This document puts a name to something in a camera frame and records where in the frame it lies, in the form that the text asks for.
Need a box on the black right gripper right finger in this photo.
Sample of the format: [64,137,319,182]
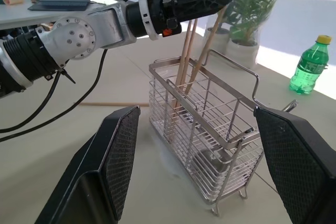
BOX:
[253,106,336,224]

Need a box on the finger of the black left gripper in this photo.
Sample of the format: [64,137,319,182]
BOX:
[177,0,236,23]

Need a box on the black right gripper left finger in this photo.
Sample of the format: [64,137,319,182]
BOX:
[35,105,141,224]

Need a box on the wooden chopstick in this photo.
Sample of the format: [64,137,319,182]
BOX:
[172,20,192,112]
[78,102,150,107]
[177,18,198,112]
[183,0,236,96]

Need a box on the small white plant pot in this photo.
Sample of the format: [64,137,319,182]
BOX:
[206,26,230,55]

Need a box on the green potted palm plant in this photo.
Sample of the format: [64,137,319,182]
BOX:
[222,0,297,71]

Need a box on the green plastic bottle yellow cap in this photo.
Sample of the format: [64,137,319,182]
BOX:
[288,34,333,95]

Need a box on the grey desk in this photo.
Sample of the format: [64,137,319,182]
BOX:
[0,0,127,30]

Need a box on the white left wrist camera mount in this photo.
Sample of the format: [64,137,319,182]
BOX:
[132,0,169,41]

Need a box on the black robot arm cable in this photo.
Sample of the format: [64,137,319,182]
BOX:
[0,48,109,142]

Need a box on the metal wire basket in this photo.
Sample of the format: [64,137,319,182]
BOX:
[148,49,298,217]

